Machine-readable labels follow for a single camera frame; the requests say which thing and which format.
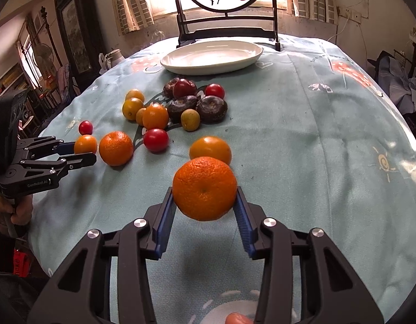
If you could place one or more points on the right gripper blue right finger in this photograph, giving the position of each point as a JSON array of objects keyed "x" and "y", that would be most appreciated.
[{"x": 249, "y": 217}]

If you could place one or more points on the large orange mandarin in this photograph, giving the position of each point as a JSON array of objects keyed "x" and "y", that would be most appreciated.
[{"x": 204, "y": 189}]

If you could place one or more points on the small red cherry tomato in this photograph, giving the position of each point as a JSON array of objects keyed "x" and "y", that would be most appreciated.
[{"x": 85, "y": 128}]

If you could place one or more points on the white ceramic jug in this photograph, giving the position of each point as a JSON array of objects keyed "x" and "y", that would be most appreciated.
[{"x": 110, "y": 60}]

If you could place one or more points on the small orange tomato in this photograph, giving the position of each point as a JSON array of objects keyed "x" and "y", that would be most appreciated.
[{"x": 85, "y": 144}]

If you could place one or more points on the wall power socket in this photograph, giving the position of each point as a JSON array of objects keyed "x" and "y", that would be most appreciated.
[{"x": 350, "y": 14}]

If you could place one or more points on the pile of blue clothes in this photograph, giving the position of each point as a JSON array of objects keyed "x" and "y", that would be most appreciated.
[{"x": 393, "y": 80}]

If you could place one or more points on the dark water chestnut back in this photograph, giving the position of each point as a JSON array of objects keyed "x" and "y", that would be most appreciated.
[{"x": 169, "y": 88}]

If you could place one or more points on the olive yellow small fruit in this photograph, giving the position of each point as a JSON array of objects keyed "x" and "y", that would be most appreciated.
[{"x": 190, "y": 120}]

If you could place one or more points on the left patterned curtain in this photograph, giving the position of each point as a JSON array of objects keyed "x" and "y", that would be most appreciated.
[{"x": 132, "y": 15}]

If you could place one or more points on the yellow round fruit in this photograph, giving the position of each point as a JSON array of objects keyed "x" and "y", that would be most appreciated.
[{"x": 131, "y": 107}]

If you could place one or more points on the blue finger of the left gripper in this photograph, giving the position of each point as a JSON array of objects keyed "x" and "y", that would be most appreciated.
[
  {"x": 77, "y": 161},
  {"x": 65, "y": 148}
]

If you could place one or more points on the smooth orange persimmon fruit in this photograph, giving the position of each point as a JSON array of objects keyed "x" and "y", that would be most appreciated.
[{"x": 210, "y": 146}]

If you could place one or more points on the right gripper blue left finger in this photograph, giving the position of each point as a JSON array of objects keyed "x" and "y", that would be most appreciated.
[{"x": 155, "y": 234}]

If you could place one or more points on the white oval plate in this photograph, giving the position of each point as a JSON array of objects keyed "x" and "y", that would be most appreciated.
[{"x": 212, "y": 57}]

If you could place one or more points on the black coat rack pole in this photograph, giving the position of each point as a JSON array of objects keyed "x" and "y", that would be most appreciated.
[{"x": 44, "y": 16}]

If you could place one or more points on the standing floor fan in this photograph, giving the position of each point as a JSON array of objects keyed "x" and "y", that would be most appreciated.
[{"x": 43, "y": 57}]

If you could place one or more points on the light blue printed tablecloth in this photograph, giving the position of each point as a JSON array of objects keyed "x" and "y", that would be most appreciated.
[{"x": 314, "y": 142}]

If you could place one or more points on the dark red plum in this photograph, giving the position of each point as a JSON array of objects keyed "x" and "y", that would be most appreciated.
[{"x": 184, "y": 87}]

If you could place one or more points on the round painted screen on stand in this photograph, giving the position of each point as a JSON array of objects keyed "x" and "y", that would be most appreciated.
[{"x": 225, "y": 11}]

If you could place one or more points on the red tomato back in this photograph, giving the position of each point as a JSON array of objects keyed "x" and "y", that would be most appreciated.
[{"x": 215, "y": 89}]

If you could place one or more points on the dark framed picture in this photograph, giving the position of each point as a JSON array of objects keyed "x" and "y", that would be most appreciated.
[{"x": 82, "y": 39}]

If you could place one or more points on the orange kumquat fruit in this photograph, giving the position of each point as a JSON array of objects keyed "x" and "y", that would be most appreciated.
[{"x": 155, "y": 117}]

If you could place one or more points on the person's left hand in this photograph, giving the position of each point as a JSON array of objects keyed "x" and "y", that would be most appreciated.
[{"x": 20, "y": 215}]

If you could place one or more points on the medium orange mandarin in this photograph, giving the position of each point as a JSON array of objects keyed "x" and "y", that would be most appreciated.
[{"x": 116, "y": 148}]

